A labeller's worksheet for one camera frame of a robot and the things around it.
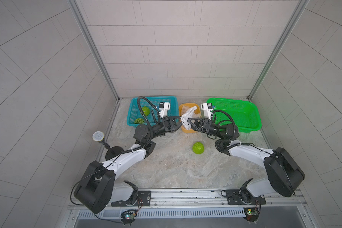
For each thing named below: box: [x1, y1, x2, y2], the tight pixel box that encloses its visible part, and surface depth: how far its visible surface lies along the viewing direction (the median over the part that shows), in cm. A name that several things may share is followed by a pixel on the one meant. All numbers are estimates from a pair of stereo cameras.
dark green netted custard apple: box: [133, 117, 145, 124], surface depth 96 cm
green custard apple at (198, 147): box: [192, 142, 205, 155], surface depth 85 cm
